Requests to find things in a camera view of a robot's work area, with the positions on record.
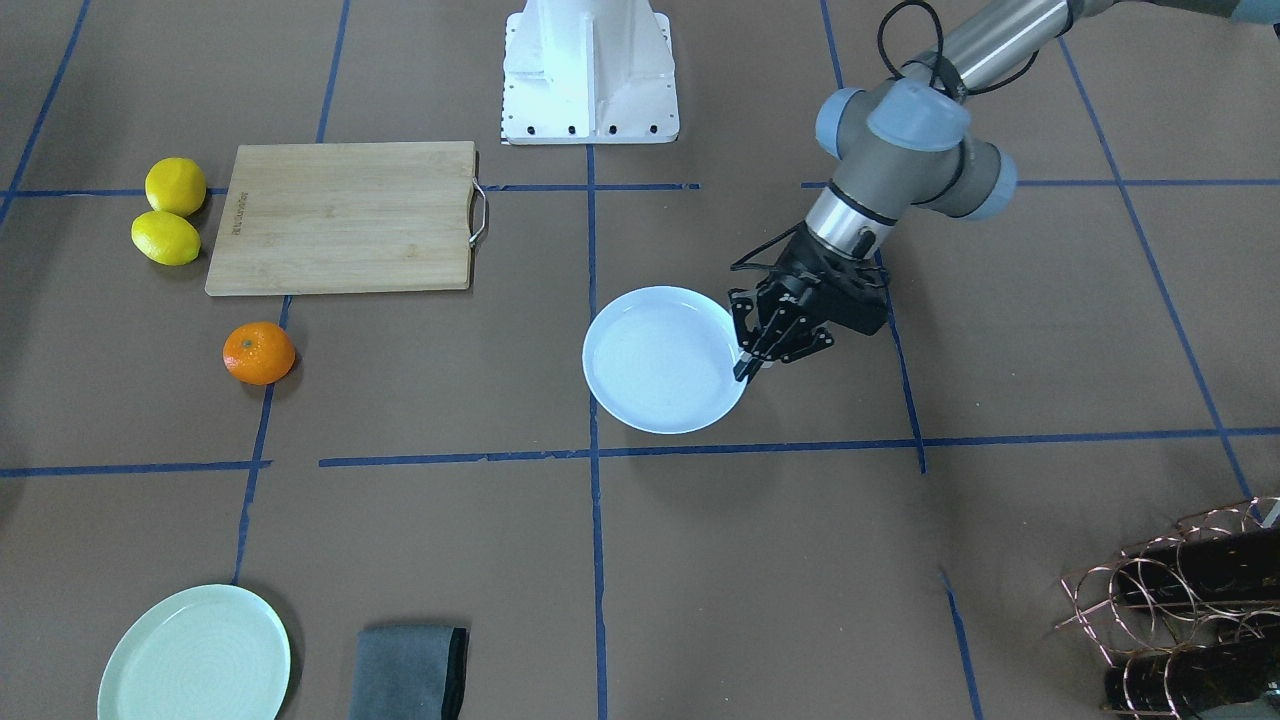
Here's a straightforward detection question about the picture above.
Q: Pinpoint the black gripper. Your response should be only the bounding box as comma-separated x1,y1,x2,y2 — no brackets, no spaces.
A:
730,225,888,383

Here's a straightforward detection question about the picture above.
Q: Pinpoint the light blue plate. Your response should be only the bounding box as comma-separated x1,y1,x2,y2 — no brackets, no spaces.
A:
581,286,748,436

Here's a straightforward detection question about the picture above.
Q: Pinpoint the orange fruit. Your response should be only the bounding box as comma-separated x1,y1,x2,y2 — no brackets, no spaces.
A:
221,322,297,386

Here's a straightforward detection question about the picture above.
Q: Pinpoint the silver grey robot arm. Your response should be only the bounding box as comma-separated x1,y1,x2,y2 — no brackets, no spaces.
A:
730,1,1110,383

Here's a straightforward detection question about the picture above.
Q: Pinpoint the pale green plate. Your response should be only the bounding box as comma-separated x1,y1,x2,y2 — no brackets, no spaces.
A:
96,584,292,719

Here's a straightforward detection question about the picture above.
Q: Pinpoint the wooden cutting board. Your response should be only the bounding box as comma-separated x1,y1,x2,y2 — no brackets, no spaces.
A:
205,141,488,297

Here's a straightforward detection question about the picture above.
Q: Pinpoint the grey folded cloth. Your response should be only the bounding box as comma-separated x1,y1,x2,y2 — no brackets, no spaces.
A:
348,624,470,719

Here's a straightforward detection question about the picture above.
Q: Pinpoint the upper dark bottle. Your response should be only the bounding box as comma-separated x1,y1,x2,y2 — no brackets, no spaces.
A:
1114,527,1279,606

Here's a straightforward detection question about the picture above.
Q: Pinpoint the dark bottle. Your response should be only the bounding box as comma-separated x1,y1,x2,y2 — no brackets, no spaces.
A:
1103,639,1279,719
1114,527,1279,606

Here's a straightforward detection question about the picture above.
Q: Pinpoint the lower dark bottle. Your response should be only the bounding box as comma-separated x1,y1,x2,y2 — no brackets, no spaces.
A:
1103,639,1279,719

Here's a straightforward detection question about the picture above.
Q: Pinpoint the upper yellow lemon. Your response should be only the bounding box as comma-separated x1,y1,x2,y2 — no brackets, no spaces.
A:
143,158,209,217

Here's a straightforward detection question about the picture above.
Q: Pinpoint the yellow lemon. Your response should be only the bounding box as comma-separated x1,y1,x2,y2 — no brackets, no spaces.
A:
143,158,209,217
131,210,202,266

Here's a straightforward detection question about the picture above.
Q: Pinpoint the lower yellow lemon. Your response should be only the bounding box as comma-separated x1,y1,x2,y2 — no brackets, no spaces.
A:
131,210,202,266

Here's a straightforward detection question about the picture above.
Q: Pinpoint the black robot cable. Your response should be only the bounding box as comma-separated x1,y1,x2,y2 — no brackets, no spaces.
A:
730,0,1041,291

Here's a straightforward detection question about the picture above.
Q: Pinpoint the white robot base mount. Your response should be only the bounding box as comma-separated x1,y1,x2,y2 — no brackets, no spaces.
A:
500,1,681,146

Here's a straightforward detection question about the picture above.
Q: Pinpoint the copper wire bottle rack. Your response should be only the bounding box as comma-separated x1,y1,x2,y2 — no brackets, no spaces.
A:
1059,497,1277,719

